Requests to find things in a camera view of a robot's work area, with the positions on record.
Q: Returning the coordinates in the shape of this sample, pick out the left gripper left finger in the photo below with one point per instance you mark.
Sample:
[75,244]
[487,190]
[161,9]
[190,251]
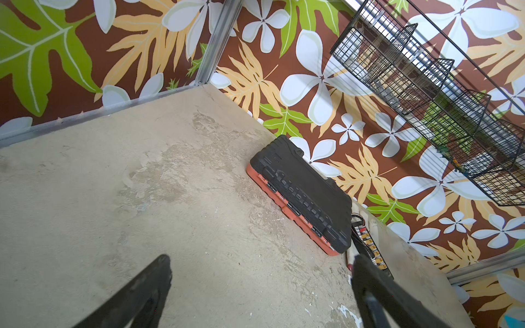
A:
[139,303]

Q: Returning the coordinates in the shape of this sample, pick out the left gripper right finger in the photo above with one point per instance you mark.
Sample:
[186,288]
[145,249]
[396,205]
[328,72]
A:
[378,298]

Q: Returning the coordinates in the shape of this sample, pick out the black charger board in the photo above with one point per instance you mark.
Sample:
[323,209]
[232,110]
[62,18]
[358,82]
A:
[365,244]

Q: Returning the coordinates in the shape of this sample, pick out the black tool case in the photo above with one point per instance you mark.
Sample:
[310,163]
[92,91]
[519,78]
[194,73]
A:
[316,204]

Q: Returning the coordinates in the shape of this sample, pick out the blue object in basket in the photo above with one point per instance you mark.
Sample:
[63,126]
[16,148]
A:
[513,320]

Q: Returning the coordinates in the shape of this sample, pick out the black wire basket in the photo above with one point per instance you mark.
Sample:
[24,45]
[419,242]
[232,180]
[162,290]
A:
[386,57]

